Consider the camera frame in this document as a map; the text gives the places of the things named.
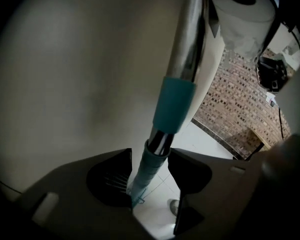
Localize toilet paper roll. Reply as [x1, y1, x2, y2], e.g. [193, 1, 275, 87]
[211, 0, 277, 58]

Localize teal and chrome mop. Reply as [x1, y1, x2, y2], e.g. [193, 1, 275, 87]
[129, 0, 207, 211]

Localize thin black cable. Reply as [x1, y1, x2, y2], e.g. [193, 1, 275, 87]
[278, 106, 292, 141]

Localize black device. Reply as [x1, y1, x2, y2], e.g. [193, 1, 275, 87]
[255, 55, 289, 94]

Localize beige cabinet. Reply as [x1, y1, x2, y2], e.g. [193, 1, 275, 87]
[0, 0, 225, 202]

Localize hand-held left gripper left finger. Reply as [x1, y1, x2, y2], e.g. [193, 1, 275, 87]
[19, 147, 151, 240]

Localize black metal stand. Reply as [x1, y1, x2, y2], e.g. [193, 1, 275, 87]
[262, 0, 300, 63]

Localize person's grey shoe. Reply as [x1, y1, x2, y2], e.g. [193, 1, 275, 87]
[166, 198, 181, 217]

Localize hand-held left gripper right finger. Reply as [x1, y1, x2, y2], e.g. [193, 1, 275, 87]
[167, 148, 266, 236]

